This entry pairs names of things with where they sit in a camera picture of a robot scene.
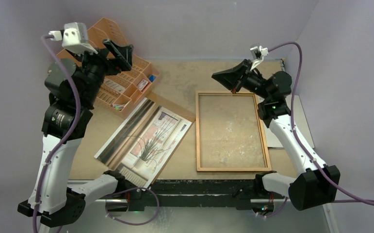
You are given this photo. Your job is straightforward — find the brown wooden picture frame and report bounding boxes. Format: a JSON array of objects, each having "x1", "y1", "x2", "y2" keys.
[{"x1": 195, "y1": 91, "x2": 272, "y2": 172}]

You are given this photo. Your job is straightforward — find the brown backing board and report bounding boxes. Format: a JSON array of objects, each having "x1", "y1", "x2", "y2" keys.
[{"x1": 122, "y1": 92, "x2": 196, "y2": 190}]

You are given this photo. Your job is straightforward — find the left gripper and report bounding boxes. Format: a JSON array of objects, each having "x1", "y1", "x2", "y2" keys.
[{"x1": 71, "y1": 38, "x2": 132, "y2": 107}]

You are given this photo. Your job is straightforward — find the blue small box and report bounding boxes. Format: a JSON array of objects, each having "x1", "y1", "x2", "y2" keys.
[{"x1": 148, "y1": 75, "x2": 156, "y2": 82}]

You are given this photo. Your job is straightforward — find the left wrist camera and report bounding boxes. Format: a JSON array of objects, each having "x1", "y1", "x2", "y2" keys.
[{"x1": 48, "y1": 22, "x2": 98, "y2": 55}]

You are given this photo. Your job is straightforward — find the red white small box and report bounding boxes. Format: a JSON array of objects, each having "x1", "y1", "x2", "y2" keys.
[{"x1": 137, "y1": 79, "x2": 149, "y2": 91}]

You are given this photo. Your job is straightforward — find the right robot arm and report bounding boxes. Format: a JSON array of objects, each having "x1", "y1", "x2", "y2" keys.
[{"x1": 211, "y1": 59, "x2": 341, "y2": 211}]

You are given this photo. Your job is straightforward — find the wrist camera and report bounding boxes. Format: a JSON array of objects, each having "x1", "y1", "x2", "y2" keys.
[
  {"x1": 250, "y1": 45, "x2": 269, "y2": 71},
  {"x1": 48, "y1": 22, "x2": 98, "y2": 55}
]

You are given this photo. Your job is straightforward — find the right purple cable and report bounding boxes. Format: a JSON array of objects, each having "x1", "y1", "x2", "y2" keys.
[{"x1": 267, "y1": 41, "x2": 374, "y2": 207}]

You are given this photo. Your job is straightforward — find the plant window photo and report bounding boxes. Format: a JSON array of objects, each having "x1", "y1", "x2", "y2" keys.
[{"x1": 94, "y1": 98, "x2": 193, "y2": 189}]

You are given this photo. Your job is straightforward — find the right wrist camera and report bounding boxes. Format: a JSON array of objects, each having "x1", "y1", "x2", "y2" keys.
[{"x1": 250, "y1": 45, "x2": 269, "y2": 71}]

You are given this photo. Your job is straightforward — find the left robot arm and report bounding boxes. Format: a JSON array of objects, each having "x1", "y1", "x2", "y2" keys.
[{"x1": 17, "y1": 39, "x2": 134, "y2": 233}]

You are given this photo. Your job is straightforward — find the orange plastic file organizer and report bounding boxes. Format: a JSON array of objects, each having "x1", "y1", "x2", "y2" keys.
[{"x1": 55, "y1": 17, "x2": 162, "y2": 120}]

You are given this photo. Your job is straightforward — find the green white small item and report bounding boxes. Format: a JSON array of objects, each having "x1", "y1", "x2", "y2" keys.
[{"x1": 112, "y1": 104, "x2": 125, "y2": 111}]

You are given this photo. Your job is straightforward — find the white panel sheet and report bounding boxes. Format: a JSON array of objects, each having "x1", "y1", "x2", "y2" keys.
[{"x1": 263, "y1": 95, "x2": 315, "y2": 149}]

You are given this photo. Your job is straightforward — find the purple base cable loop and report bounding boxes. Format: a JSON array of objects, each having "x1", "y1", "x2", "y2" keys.
[{"x1": 105, "y1": 187, "x2": 160, "y2": 226}]

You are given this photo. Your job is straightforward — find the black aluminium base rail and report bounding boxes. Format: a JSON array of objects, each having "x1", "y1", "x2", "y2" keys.
[{"x1": 67, "y1": 179, "x2": 290, "y2": 213}]

